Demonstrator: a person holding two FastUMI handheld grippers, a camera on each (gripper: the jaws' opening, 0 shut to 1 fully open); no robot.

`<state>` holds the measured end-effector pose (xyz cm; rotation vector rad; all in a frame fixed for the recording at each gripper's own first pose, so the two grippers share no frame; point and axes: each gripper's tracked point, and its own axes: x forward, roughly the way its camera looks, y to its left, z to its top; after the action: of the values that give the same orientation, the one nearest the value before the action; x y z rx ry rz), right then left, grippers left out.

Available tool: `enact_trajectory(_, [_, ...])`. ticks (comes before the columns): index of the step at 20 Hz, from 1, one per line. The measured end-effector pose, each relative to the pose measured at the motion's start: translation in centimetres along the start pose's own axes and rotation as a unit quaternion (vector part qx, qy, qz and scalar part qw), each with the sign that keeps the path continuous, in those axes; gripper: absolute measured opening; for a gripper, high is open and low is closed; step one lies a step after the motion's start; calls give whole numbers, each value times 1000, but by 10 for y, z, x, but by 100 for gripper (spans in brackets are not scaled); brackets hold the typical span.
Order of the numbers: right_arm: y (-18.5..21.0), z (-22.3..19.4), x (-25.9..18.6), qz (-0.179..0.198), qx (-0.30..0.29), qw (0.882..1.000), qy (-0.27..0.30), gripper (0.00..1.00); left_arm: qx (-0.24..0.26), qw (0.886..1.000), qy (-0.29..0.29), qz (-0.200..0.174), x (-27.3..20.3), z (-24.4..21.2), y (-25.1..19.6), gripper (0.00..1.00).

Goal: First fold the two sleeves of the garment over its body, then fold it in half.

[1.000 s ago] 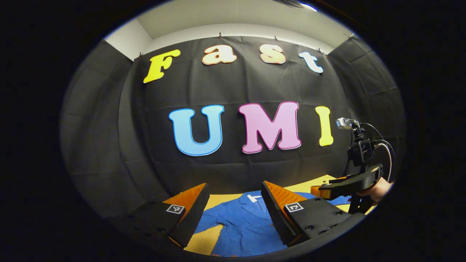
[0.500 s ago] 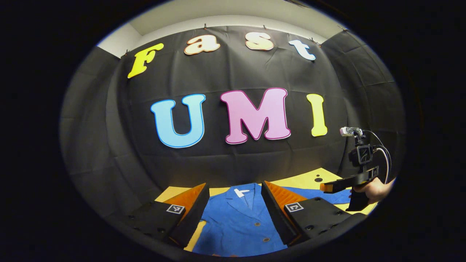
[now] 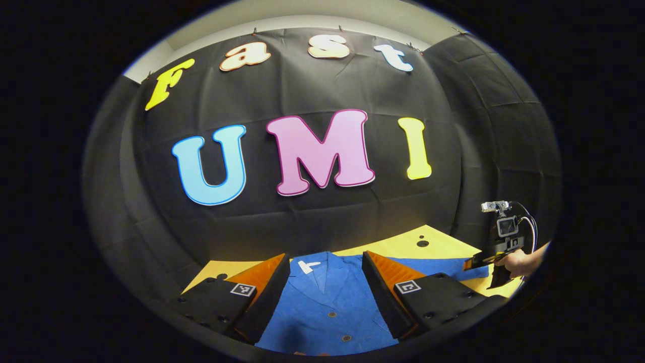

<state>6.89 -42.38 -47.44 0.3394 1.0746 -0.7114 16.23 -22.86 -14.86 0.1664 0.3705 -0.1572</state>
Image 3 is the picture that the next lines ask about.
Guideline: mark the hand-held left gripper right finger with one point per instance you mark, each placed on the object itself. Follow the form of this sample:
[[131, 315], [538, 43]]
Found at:
[[383, 292]]

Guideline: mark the black backdrop cloth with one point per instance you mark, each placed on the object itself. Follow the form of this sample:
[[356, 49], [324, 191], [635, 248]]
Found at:
[[352, 217]]

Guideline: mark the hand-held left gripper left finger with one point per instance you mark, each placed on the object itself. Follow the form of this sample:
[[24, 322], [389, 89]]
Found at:
[[267, 297]]

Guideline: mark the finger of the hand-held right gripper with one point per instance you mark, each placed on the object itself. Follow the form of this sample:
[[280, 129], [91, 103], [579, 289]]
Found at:
[[478, 261]]

